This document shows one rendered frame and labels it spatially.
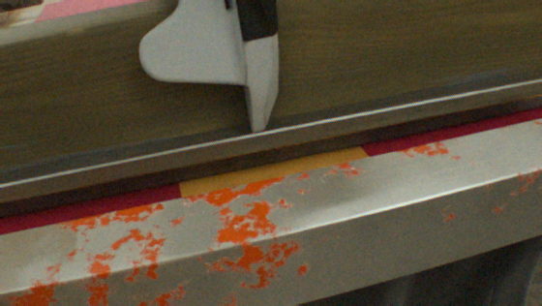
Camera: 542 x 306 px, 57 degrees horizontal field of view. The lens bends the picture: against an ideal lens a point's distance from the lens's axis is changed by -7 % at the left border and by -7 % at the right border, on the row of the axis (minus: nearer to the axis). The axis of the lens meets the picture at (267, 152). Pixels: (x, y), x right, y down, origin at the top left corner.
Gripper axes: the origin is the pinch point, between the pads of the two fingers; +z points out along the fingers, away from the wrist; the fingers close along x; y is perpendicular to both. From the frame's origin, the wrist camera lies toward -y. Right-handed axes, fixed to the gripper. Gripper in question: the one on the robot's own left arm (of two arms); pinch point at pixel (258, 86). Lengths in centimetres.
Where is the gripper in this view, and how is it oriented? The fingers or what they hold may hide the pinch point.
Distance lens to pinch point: 28.0
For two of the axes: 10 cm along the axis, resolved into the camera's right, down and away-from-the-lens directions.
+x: 2.3, 4.7, -8.6
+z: 1.3, 8.6, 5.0
